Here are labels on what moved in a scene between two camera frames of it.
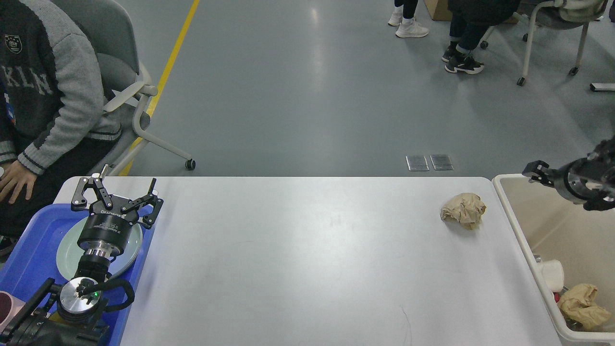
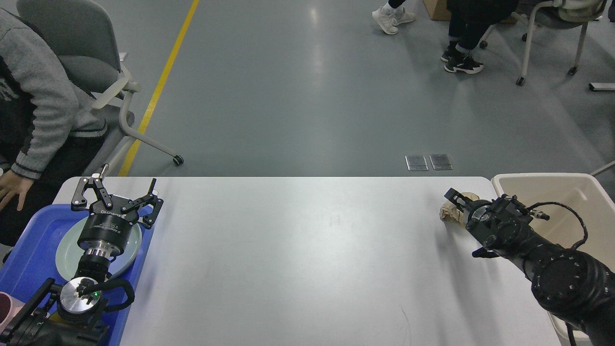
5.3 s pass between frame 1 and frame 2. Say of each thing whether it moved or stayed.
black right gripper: moved
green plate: stayed
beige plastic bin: stayed
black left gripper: stayed
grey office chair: moved
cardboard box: stayed
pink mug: stayed
